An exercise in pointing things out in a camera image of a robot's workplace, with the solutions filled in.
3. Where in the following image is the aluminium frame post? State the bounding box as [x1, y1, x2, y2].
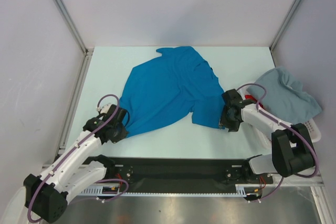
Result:
[269, 0, 303, 54]
[36, 0, 94, 56]

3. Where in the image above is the blue t shirt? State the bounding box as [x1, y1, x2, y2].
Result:
[120, 46, 224, 136]

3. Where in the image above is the left aluminium frame post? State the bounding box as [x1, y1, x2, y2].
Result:
[36, 0, 94, 56]

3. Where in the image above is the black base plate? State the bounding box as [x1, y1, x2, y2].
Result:
[108, 157, 267, 194]

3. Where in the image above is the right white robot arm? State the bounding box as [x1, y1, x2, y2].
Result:
[219, 89, 319, 183]

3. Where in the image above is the right aluminium frame post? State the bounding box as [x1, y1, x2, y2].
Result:
[269, 0, 303, 54]

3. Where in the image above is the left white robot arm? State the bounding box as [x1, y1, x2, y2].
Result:
[23, 103, 130, 223]

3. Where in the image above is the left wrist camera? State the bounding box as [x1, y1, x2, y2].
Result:
[97, 103, 111, 114]

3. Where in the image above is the red t shirt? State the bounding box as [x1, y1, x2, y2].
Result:
[245, 94, 264, 108]

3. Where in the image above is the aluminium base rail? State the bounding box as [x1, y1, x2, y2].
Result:
[36, 165, 325, 186]

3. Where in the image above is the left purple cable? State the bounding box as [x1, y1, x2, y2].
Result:
[27, 94, 131, 222]

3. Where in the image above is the grey t shirt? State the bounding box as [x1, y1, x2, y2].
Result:
[247, 67, 322, 124]

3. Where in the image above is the white slotted cable duct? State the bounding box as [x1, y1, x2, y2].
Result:
[78, 184, 260, 197]

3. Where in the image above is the white plastic basket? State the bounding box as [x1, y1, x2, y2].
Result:
[237, 84, 321, 150]

